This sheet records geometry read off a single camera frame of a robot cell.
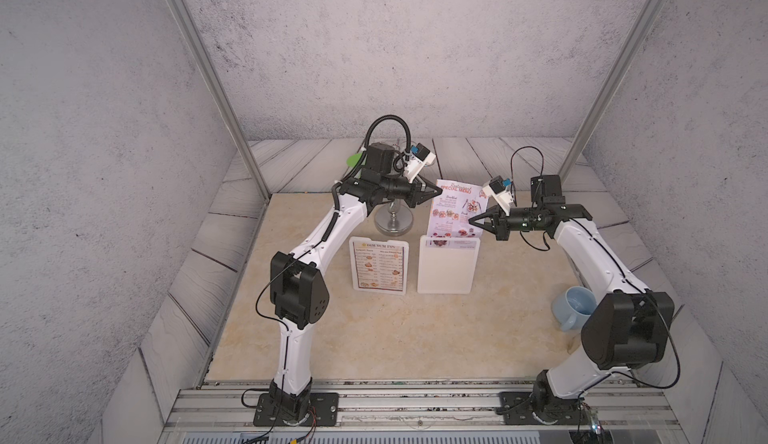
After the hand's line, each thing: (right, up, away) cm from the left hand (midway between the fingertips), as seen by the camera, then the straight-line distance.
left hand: (444, 192), depth 78 cm
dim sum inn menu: (-17, -21, +9) cm, 28 cm away
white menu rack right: (+2, -20, +9) cm, 22 cm away
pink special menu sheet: (+2, -4, +2) cm, 5 cm away
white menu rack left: (-14, -13, +4) cm, 20 cm away
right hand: (+8, -7, +2) cm, 11 cm away
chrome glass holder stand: (-13, -7, +34) cm, 37 cm away
